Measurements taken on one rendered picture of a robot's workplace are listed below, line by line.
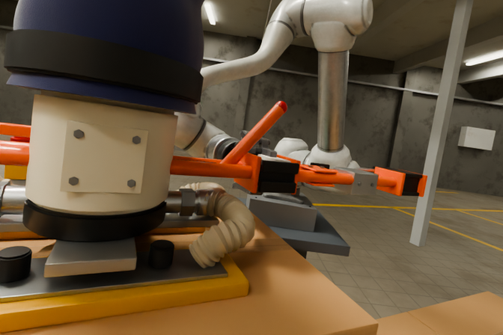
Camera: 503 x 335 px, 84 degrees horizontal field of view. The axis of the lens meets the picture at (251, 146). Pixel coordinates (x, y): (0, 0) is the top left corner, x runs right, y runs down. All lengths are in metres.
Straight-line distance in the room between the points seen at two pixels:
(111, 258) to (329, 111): 0.86
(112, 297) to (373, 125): 10.00
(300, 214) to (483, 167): 11.40
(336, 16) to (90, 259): 0.85
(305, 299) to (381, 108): 9.99
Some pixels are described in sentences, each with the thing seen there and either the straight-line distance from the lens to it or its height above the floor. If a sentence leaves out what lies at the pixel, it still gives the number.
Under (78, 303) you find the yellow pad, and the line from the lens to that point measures 0.34.
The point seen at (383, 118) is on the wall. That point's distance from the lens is 10.33.
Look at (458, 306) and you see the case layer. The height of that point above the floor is 0.54.
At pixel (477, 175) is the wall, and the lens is 12.32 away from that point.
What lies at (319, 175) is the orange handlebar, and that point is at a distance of 0.52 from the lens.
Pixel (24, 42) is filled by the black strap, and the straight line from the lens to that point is 0.36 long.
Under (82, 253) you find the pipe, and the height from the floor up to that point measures 1.00.
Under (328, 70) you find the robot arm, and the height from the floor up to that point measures 1.37.
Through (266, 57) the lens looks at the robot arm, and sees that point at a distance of 0.91.
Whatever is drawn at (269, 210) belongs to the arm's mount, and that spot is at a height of 0.82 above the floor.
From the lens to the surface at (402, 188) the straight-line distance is 0.68.
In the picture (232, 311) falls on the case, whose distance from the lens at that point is 0.35.
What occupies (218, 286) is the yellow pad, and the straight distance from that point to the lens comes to 0.36.
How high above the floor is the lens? 1.15
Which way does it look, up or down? 4 degrees down
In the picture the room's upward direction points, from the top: 8 degrees clockwise
